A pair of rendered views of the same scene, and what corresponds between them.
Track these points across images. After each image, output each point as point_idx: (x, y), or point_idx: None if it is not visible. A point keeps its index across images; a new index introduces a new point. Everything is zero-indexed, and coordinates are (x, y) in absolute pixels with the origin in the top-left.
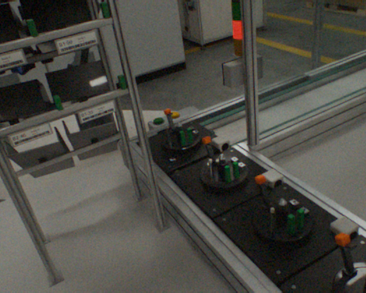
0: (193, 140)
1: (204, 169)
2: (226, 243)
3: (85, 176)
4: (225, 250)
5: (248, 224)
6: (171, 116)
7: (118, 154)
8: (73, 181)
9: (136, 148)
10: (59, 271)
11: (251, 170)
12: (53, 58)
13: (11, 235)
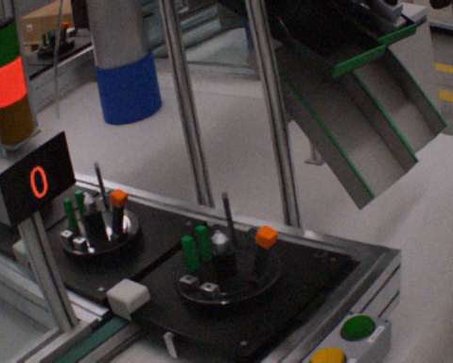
0: (189, 275)
1: (132, 226)
2: (79, 183)
3: (447, 252)
4: (79, 180)
5: (56, 198)
6: (328, 348)
7: (441, 314)
8: None
9: (340, 251)
10: (320, 164)
11: (59, 261)
12: (430, 4)
13: (436, 164)
